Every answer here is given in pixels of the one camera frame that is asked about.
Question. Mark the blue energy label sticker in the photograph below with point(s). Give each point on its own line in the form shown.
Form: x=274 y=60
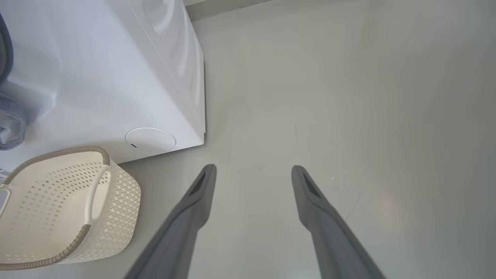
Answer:
x=3 y=175

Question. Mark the blue cartoon print clothing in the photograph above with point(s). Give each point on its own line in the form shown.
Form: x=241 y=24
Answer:
x=11 y=124

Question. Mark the round white filter cover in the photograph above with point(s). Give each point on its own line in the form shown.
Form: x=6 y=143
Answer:
x=151 y=139

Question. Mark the white front-load washing machine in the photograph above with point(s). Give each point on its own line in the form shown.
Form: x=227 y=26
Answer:
x=97 y=77

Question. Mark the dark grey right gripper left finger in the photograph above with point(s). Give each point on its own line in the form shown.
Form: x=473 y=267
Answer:
x=182 y=232

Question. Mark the cream perforated laundry basket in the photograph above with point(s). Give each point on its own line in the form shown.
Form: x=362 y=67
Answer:
x=50 y=217

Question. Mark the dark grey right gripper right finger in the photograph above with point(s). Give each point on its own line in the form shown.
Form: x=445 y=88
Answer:
x=329 y=232

